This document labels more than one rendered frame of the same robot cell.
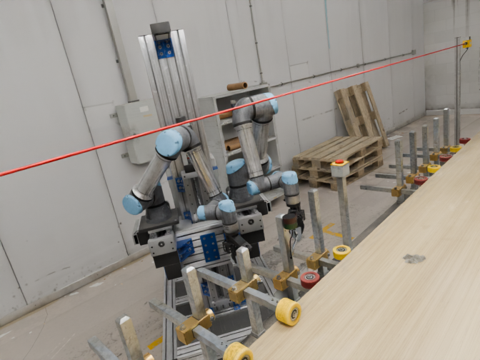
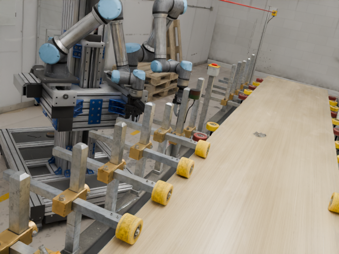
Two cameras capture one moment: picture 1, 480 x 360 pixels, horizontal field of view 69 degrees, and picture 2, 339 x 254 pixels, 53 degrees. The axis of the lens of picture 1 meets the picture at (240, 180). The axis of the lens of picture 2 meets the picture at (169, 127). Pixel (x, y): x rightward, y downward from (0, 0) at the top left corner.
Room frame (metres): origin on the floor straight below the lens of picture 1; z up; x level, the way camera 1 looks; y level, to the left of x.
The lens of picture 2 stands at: (-0.26, 0.84, 1.62)
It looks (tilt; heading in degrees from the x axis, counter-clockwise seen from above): 21 degrees down; 331
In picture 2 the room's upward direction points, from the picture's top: 11 degrees clockwise
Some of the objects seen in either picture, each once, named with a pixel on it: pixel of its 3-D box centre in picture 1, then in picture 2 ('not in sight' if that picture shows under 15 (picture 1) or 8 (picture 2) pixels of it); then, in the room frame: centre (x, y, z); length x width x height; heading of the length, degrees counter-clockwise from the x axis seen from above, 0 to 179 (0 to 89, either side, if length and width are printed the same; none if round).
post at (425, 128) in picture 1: (426, 155); (239, 82); (2.56, -1.44, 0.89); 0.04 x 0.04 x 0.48; 42
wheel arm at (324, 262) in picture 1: (308, 257); (181, 129); (1.57, -0.27, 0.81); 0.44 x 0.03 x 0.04; 42
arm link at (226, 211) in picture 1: (227, 211); (137, 79); (1.58, 0.09, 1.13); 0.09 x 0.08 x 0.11; 67
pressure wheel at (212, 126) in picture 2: (342, 259); (211, 131); (1.42, -0.40, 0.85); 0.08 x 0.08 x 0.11
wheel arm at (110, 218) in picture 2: not in sight; (64, 198); (0.70, 0.64, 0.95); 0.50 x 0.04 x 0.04; 42
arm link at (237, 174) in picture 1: (237, 171); (131, 53); (1.97, 0.00, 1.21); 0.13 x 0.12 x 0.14; 108
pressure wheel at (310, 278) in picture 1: (311, 287); (198, 143); (1.26, -0.21, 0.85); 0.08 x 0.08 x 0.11
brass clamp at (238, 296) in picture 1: (245, 287); (163, 133); (1.21, 0.06, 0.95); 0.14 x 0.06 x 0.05; 132
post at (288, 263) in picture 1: (288, 263); (180, 126); (1.39, -0.14, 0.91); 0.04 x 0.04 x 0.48; 42
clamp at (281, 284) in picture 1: (287, 277); (177, 136); (1.37, -0.13, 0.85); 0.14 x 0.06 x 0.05; 132
